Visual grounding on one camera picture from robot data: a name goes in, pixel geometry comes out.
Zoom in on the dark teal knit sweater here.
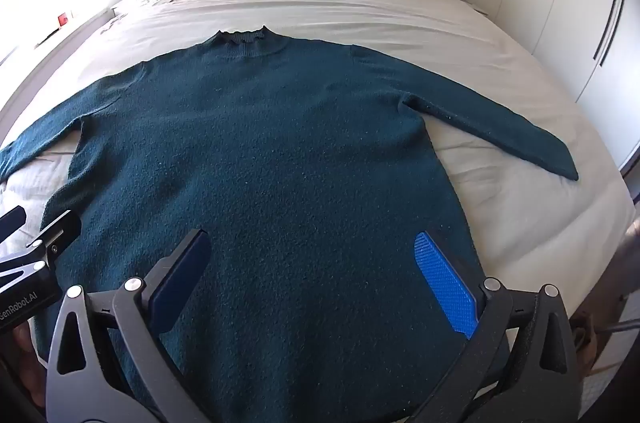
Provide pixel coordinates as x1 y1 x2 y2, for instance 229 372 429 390
0 27 580 423

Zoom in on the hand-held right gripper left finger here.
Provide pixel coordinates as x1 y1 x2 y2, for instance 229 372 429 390
44 229 213 423

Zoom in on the white wardrobe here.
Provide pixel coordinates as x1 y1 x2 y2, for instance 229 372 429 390
470 0 640 174

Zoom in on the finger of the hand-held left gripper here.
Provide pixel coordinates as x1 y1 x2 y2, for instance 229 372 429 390
0 210 82 296
0 205 27 244

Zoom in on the black wardrobe handle pair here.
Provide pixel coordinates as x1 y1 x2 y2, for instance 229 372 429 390
594 0 629 64

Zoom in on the bed with beige sheet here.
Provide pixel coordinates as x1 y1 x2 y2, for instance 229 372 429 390
0 0 638 423

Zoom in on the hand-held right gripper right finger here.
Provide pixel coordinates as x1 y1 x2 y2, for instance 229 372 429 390
400 231 588 423

